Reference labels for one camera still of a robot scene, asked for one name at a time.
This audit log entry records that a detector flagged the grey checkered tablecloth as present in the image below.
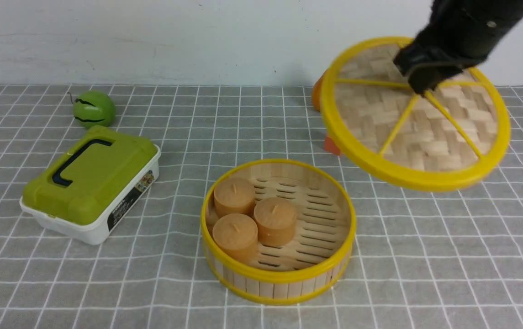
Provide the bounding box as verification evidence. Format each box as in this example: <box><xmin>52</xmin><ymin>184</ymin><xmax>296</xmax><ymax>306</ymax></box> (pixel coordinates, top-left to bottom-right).
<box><xmin>0</xmin><ymin>85</ymin><xmax>523</xmax><ymax>329</ymax></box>

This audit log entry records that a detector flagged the orange cube block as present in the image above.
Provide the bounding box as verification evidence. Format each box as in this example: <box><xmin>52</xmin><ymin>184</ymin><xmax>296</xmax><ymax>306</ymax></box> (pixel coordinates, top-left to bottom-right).
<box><xmin>324</xmin><ymin>135</ymin><xmax>343</xmax><ymax>156</ymax></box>

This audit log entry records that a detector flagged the brown cylindrical bun front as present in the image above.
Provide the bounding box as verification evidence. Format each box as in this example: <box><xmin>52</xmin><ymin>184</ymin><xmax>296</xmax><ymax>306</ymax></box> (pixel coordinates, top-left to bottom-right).
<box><xmin>212</xmin><ymin>214</ymin><xmax>259</xmax><ymax>264</ymax></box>

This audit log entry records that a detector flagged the brown cylindrical bun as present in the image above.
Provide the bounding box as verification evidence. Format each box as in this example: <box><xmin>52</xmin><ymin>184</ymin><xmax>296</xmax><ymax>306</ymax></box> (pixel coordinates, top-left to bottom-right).
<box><xmin>253</xmin><ymin>196</ymin><xmax>298</xmax><ymax>247</ymax></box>
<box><xmin>212</xmin><ymin>214</ymin><xmax>259</xmax><ymax>264</ymax></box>
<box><xmin>213</xmin><ymin>178</ymin><xmax>255</xmax><ymax>218</ymax></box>

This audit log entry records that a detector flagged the orange toy pear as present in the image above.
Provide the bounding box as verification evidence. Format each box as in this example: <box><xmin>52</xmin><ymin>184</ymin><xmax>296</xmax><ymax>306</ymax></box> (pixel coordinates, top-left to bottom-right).
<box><xmin>311</xmin><ymin>70</ymin><xmax>327</xmax><ymax>112</ymax></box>

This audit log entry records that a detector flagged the green toy melon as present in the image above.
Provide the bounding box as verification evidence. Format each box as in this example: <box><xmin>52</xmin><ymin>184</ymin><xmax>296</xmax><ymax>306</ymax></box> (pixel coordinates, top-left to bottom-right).
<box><xmin>69</xmin><ymin>90</ymin><xmax>116</xmax><ymax>129</ymax></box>

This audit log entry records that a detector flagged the green lidded white storage box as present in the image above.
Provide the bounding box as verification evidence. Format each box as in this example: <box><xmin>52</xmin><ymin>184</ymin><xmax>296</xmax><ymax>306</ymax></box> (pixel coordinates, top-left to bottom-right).
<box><xmin>20</xmin><ymin>126</ymin><xmax>161</xmax><ymax>245</ymax></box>

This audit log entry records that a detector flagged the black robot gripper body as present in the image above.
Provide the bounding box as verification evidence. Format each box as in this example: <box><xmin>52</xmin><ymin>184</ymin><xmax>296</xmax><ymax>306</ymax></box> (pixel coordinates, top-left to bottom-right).
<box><xmin>393</xmin><ymin>40</ymin><xmax>488</xmax><ymax>96</ymax></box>

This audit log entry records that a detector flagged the brown cylindrical bun back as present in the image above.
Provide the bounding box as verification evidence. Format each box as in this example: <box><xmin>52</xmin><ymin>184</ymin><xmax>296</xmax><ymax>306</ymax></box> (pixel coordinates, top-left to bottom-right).
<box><xmin>213</xmin><ymin>178</ymin><xmax>255</xmax><ymax>218</ymax></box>

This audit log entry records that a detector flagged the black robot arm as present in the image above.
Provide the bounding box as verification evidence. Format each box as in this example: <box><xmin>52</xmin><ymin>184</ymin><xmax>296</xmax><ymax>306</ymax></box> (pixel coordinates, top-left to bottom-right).
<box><xmin>393</xmin><ymin>0</ymin><xmax>523</xmax><ymax>95</ymax></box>

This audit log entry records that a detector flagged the yellow bamboo steamer basket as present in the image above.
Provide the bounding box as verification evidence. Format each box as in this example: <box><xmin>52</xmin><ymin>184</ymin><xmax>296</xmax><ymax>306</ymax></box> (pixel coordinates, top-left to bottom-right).
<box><xmin>200</xmin><ymin>159</ymin><xmax>357</xmax><ymax>305</ymax></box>

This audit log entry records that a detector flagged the brown cylindrical bun right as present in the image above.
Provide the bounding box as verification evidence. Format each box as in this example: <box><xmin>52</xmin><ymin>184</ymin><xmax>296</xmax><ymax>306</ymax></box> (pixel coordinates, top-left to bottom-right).
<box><xmin>253</xmin><ymin>196</ymin><xmax>298</xmax><ymax>247</ymax></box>

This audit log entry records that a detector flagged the yellow woven bamboo steamer lid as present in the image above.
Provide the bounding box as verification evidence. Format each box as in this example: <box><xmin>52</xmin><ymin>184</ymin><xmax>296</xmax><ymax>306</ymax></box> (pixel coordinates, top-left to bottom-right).
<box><xmin>320</xmin><ymin>36</ymin><xmax>511</xmax><ymax>192</ymax></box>

